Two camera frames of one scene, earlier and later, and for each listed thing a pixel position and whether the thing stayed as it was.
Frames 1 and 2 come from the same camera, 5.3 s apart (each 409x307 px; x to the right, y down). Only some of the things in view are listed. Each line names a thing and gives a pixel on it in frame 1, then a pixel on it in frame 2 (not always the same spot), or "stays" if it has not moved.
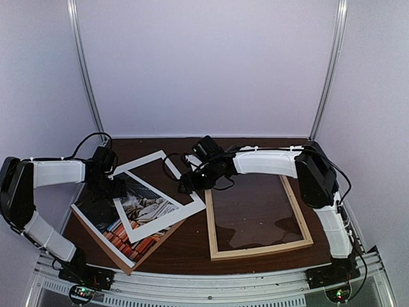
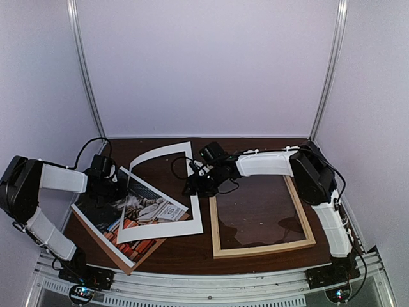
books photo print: (142, 204) stays
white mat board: (163, 221) → (164, 230)
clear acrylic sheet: (254, 212) stays
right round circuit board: (340, 295) stays
